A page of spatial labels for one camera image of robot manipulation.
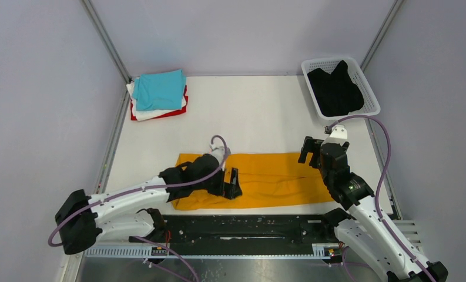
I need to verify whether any black t-shirt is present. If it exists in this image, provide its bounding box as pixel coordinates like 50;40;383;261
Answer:
308;61;364;117

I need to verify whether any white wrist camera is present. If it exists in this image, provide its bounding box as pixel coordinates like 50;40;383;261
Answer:
209;145;230;163
323;125;348;145

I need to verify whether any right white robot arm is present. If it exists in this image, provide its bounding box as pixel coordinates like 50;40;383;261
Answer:
298;136;448;281

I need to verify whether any folded white t-shirt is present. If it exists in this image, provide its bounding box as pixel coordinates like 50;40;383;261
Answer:
126;78;188;122

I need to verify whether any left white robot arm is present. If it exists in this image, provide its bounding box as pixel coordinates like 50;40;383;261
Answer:
48;153;242;255

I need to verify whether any folded red t-shirt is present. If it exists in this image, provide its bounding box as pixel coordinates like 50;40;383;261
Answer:
129;85;189;122

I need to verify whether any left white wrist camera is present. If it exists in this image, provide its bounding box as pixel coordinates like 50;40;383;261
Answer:
209;145;230;163

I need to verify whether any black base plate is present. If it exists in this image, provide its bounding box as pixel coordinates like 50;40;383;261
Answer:
147;214;343;257

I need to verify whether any yellow t-shirt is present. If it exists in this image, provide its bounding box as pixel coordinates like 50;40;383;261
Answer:
172;152;332;211

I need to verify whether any slotted cable duct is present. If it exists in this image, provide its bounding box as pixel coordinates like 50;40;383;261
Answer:
83;244;331;260

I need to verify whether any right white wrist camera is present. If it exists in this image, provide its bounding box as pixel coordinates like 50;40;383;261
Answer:
323;125;348;145

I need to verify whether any white plastic basket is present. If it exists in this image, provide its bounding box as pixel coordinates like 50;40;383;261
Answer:
301;55;381;125

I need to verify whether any folded teal t-shirt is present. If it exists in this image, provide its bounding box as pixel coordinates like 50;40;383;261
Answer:
132;69;186;111

